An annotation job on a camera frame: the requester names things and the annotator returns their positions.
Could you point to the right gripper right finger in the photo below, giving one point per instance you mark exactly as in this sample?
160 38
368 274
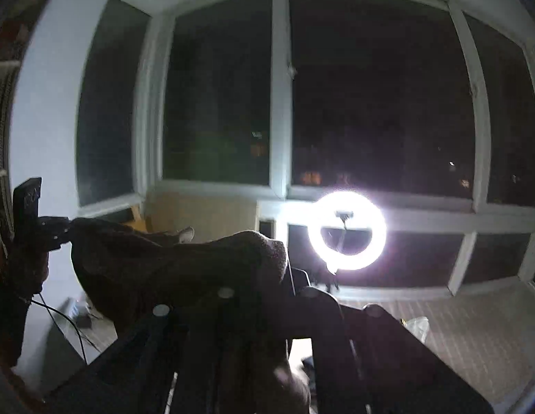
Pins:
366 361

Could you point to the ring light on tripod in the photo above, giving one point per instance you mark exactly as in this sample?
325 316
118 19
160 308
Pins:
347 232

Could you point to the brown garment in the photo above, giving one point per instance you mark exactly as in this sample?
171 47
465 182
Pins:
126 273

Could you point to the wooden cabinet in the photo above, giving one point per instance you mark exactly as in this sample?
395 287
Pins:
137 221

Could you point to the white window frame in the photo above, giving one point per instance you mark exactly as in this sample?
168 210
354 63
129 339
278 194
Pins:
229 114

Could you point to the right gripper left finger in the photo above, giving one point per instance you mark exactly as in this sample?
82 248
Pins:
167 362

